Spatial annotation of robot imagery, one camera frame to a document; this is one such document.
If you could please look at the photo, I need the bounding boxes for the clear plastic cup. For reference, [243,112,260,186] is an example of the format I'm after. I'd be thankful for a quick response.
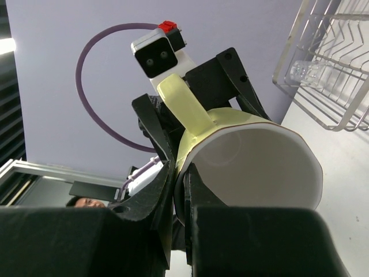
[289,61,323,83]

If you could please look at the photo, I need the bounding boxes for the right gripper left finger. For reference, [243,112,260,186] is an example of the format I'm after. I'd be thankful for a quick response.
[1,162,174,276]

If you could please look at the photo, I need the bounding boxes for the yellow translucent cup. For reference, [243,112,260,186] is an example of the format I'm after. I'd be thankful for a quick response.
[157,73,323,229]

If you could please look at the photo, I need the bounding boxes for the aluminium mounting rail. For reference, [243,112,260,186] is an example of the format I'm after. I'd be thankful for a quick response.
[1,159,126,207]

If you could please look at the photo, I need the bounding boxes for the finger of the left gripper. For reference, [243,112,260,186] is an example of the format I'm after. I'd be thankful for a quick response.
[184,47,272,121]
[132,94,175,164]

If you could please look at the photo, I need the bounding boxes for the person head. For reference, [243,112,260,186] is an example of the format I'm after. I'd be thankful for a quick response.
[66,196,106,208]

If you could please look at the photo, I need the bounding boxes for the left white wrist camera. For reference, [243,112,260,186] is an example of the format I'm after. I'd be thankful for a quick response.
[131,21,196,89]

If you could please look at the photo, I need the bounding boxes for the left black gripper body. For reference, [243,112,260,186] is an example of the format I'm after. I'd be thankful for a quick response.
[131,47,272,162]

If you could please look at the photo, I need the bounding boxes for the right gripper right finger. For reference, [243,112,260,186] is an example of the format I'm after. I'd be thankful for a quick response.
[183,165,349,276]

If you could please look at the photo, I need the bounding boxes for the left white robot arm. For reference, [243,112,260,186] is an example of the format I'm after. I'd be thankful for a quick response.
[123,47,270,196]

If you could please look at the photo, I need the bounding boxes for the wire dish rack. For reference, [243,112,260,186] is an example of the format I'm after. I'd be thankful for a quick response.
[272,1,368,132]

